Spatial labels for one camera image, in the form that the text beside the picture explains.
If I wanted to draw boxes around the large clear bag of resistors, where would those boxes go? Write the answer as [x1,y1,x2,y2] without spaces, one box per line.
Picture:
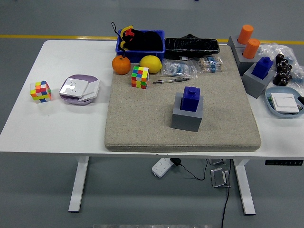
[161,59,198,79]

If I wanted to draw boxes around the orange fruit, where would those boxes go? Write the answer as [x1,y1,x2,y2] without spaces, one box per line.
[112,55,132,76]

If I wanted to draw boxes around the light blue plate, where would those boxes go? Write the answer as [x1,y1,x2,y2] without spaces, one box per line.
[264,86,304,119]

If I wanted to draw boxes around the small clear bag of resistors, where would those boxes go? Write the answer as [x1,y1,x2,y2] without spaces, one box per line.
[197,56,224,74]

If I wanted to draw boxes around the white wall socket panel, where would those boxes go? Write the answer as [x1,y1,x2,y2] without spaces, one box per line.
[59,77,90,98]

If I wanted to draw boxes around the four-by-four colourful magic cube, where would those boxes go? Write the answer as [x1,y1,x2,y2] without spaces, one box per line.
[131,66,150,90]

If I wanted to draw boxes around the black pouch with strap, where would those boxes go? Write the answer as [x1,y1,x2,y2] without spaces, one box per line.
[111,22,163,57]

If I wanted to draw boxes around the white power strip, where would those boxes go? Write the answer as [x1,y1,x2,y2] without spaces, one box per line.
[152,157,173,178]

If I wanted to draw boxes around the black wrapped tray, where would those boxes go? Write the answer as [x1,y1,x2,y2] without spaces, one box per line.
[163,34,220,60]

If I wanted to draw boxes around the white table leg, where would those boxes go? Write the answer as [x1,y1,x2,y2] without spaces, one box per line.
[232,159,257,216]
[68,156,90,213]

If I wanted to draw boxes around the blue square seal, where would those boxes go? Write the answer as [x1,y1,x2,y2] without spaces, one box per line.
[251,57,274,80]
[180,85,201,113]

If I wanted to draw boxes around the white wall switch panel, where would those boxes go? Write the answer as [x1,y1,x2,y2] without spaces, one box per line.
[270,93,300,114]
[78,80,101,102]

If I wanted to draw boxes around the black table control panel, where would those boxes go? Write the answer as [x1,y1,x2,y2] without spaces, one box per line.
[265,160,304,166]

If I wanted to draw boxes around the blue plastic bin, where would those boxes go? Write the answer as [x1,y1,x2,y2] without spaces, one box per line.
[115,29,166,64]

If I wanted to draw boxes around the small metal bracket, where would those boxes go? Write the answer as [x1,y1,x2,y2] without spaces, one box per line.
[208,158,226,166]

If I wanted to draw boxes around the orange cylinder seal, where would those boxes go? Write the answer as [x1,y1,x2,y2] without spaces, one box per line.
[242,38,261,59]
[237,24,254,45]

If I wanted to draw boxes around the yellow lemon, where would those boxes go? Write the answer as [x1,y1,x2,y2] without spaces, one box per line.
[139,55,163,74]

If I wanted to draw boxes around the crumpled clear plastic bag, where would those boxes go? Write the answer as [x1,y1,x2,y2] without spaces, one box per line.
[257,42,304,84]

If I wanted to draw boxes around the grey square seal holder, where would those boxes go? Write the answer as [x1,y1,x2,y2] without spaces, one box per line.
[171,92,205,133]
[242,62,276,99]

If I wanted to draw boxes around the large metal bracket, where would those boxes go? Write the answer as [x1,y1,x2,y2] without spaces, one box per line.
[210,167,231,189]

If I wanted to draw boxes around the dark ballpoint pen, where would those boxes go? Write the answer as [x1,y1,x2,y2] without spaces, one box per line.
[152,77,190,85]

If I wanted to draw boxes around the three-by-three colourful magic cube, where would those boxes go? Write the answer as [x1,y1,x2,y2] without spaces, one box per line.
[29,80,52,104]

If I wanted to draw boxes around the purple plate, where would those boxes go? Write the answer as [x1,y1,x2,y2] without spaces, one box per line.
[58,74,100,106]

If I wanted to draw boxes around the black floor cable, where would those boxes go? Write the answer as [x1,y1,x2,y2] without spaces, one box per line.
[220,159,232,228]

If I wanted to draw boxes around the grey-brown mat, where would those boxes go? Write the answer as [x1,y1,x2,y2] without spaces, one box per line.
[104,45,262,152]

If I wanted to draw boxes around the black plug with cable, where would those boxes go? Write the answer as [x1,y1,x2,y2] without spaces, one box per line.
[170,158,209,181]

